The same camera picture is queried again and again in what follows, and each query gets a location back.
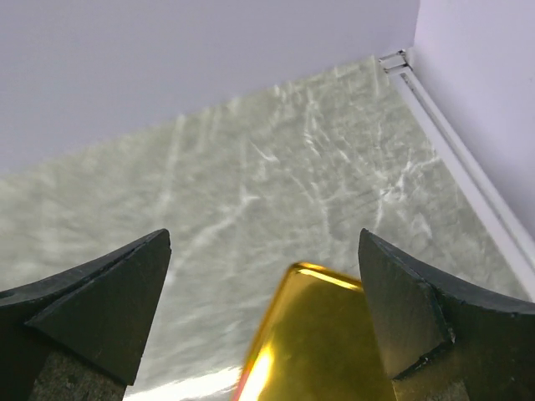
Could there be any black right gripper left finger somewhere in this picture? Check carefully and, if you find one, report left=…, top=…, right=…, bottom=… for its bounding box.
left=1, top=229, right=171, bottom=400

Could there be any white aluminium side rail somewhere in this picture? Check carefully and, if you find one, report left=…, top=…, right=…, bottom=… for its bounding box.
left=379, top=50, right=534, bottom=298

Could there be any gold tin lid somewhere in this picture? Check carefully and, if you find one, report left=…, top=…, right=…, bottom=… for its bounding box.
left=232, top=262, right=395, bottom=401

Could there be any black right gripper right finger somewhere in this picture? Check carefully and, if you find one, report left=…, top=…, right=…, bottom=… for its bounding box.
left=359, top=230, right=534, bottom=400

